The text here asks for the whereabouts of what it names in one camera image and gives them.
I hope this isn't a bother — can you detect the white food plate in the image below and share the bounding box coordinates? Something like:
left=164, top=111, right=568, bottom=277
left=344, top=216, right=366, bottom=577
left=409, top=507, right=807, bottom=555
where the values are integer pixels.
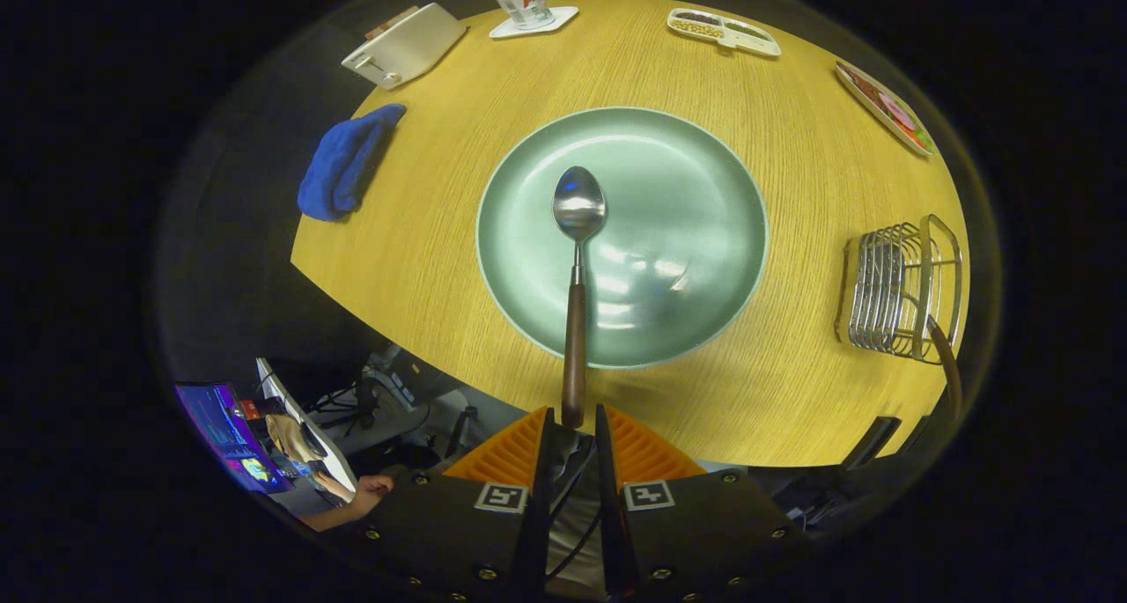
left=834, top=60, right=936, bottom=157

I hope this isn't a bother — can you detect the white edged monitor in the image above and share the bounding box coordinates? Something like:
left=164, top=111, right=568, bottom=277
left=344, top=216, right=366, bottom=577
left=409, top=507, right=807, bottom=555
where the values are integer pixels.
left=255, top=357, right=358, bottom=498

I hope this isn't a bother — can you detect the metal wire basket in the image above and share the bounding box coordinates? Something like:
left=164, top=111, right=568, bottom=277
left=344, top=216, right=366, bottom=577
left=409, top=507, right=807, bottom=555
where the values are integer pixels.
left=834, top=214, right=965, bottom=366

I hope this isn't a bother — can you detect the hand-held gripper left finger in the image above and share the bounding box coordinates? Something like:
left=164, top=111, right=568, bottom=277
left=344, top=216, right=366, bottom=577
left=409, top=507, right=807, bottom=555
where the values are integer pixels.
left=352, top=405, right=557, bottom=603

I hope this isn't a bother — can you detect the wooden handled metal fork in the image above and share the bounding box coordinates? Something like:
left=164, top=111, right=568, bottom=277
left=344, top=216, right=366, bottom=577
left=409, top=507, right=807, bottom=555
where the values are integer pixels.
left=926, top=317, right=965, bottom=423

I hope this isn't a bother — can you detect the large brown meat slice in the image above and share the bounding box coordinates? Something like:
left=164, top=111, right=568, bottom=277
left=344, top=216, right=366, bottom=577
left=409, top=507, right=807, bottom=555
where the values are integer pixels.
left=850, top=66, right=892, bottom=113

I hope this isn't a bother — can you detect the pale green plate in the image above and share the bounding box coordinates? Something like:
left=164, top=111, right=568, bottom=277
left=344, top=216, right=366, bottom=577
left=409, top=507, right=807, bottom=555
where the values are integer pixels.
left=476, top=107, right=770, bottom=370

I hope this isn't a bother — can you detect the computer monitor with lit screen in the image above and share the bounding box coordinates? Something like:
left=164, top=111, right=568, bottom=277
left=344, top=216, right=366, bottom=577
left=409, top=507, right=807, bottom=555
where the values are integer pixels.
left=173, top=383, right=291, bottom=496

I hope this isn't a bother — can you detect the wooden handled metal spoon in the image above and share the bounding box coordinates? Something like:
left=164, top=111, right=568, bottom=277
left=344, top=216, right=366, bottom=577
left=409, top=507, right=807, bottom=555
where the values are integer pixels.
left=552, top=165, right=608, bottom=430

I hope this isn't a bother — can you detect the white square coaster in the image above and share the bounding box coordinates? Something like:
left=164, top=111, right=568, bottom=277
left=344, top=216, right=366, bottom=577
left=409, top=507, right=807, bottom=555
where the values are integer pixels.
left=490, top=5, right=580, bottom=40

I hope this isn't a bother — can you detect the white toaster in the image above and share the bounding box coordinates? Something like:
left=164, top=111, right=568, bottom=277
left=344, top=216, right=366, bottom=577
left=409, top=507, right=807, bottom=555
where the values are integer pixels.
left=341, top=3, right=468, bottom=91

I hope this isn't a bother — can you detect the blue folded cloth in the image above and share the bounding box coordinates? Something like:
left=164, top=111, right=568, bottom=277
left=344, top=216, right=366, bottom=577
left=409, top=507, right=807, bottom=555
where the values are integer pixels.
left=297, top=103, right=408, bottom=223

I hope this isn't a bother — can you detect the toast slice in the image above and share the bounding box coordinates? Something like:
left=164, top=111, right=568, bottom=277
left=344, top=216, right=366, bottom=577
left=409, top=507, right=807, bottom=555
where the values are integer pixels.
left=365, top=5, right=420, bottom=40

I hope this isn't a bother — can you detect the black computer box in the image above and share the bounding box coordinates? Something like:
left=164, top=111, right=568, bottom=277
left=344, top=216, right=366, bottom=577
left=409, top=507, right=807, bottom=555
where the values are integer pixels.
left=365, top=346, right=463, bottom=415

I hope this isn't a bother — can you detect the pink ham slice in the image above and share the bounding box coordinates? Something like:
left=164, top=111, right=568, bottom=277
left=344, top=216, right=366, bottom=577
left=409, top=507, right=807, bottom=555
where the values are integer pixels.
left=880, top=97, right=917, bottom=134

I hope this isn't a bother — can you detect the white divided bean tray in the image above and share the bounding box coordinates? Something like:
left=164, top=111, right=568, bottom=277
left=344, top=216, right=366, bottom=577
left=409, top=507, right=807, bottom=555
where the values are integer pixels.
left=667, top=8, right=782, bottom=58

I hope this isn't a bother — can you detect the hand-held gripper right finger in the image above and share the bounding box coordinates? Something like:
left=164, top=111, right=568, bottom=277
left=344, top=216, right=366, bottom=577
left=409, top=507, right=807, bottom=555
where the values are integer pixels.
left=594, top=403, right=815, bottom=603

